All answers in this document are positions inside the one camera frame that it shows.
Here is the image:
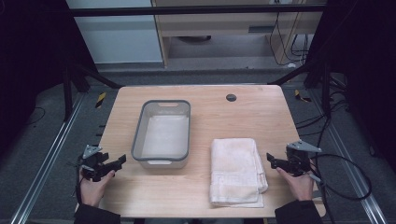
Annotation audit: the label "black floor cables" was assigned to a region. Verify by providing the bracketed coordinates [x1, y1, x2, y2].
[293, 74, 356, 138]

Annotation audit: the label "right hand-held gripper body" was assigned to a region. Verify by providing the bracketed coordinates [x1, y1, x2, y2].
[285, 139, 323, 177]

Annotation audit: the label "black horizontal frame bar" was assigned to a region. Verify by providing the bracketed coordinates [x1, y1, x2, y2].
[69, 4, 327, 18]

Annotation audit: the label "light wooden desk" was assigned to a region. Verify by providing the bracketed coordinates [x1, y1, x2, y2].
[150, 0, 327, 68]

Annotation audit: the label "hanging black desk cables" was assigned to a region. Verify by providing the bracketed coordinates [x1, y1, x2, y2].
[268, 11, 311, 67]

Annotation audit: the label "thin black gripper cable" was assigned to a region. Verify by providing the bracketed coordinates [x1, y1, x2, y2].
[74, 161, 84, 207]

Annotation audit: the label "white cabinet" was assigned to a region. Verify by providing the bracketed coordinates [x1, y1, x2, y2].
[65, 0, 164, 65]

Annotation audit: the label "person's right hand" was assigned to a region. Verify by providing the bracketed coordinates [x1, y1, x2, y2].
[276, 167, 316, 203]

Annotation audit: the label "aluminium floor rail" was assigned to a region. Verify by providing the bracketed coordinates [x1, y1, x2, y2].
[8, 92, 87, 224]
[307, 88, 389, 224]

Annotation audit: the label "yellow black floor marker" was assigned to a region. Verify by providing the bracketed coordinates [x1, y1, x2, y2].
[293, 89, 313, 104]
[94, 91, 107, 109]

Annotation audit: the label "person's left hand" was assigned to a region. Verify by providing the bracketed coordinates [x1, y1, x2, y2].
[78, 169, 117, 208]

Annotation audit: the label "grey-rimmed white plastic basin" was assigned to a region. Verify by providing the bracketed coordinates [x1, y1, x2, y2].
[130, 99, 191, 170]

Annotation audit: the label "black metal stand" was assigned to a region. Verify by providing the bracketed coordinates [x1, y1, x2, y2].
[61, 61, 123, 123]
[268, 59, 332, 119]

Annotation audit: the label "folded white towel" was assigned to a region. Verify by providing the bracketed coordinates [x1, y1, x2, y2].
[208, 137, 270, 209]

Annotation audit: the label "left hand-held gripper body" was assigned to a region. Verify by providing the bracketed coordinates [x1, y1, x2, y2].
[81, 144, 115, 183]

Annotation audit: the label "black curtain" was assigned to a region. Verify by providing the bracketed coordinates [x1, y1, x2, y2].
[306, 0, 396, 175]
[0, 0, 98, 157]

